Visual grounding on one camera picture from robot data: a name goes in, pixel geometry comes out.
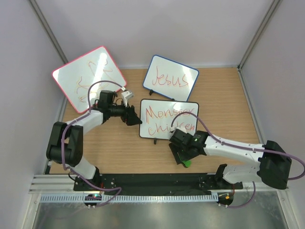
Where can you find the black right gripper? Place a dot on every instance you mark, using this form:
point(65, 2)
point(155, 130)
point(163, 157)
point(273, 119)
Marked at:
point(175, 149)

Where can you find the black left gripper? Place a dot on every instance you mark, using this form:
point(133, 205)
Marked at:
point(129, 117)

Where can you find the green black eraser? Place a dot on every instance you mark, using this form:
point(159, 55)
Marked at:
point(185, 164)

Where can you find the black framed whiteboard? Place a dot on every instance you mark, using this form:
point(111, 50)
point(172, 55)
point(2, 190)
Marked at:
point(159, 116)

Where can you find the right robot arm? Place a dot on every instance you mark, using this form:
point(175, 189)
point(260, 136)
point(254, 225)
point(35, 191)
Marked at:
point(260, 163)

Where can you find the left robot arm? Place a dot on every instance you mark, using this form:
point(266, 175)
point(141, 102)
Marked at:
point(65, 145)

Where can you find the blue framed whiteboard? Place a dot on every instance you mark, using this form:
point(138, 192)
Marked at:
point(170, 79)

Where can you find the pink framed whiteboard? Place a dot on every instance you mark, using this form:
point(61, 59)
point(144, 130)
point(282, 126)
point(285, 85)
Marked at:
point(83, 78)

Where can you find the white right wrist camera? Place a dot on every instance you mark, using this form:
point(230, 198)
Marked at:
point(180, 128)

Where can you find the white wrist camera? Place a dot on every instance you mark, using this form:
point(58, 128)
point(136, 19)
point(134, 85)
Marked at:
point(126, 95)
point(180, 128)

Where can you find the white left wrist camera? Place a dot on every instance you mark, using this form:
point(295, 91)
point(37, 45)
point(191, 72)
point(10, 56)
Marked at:
point(126, 95)

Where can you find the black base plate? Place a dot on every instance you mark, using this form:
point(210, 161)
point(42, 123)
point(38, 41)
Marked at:
point(206, 181)

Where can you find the slotted cable duct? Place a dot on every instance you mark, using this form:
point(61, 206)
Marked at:
point(95, 198)

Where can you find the aluminium frame rail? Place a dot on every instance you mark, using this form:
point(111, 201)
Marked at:
point(51, 184)

